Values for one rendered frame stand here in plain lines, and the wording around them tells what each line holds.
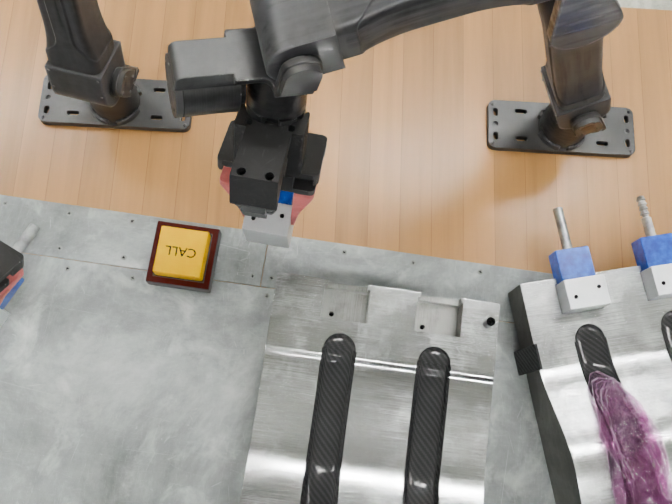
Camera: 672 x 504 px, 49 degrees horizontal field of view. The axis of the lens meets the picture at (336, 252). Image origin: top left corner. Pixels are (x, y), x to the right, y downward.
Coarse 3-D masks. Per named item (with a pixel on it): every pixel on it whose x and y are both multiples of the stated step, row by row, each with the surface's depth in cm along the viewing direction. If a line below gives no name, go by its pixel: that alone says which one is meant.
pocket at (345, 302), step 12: (336, 288) 87; (348, 288) 87; (360, 288) 87; (324, 300) 88; (336, 300) 88; (348, 300) 88; (360, 300) 88; (324, 312) 88; (336, 312) 88; (348, 312) 88; (360, 312) 88
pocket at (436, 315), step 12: (420, 300) 87; (432, 300) 87; (444, 300) 87; (456, 300) 87; (420, 312) 88; (432, 312) 88; (444, 312) 88; (456, 312) 88; (420, 324) 88; (432, 324) 88; (444, 324) 88; (456, 324) 88; (456, 336) 87
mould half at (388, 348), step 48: (288, 288) 86; (384, 288) 86; (288, 336) 84; (384, 336) 85; (432, 336) 85; (480, 336) 85; (288, 384) 83; (384, 384) 83; (480, 384) 84; (288, 432) 82; (384, 432) 82; (480, 432) 83; (288, 480) 80; (384, 480) 81; (480, 480) 82
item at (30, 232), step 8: (32, 224) 82; (24, 232) 82; (32, 232) 82; (24, 240) 81; (16, 248) 81; (24, 248) 82; (16, 288) 81; (8, 296) 81; (0, 312) 80; (8, 312) 82; (0, 320) 81
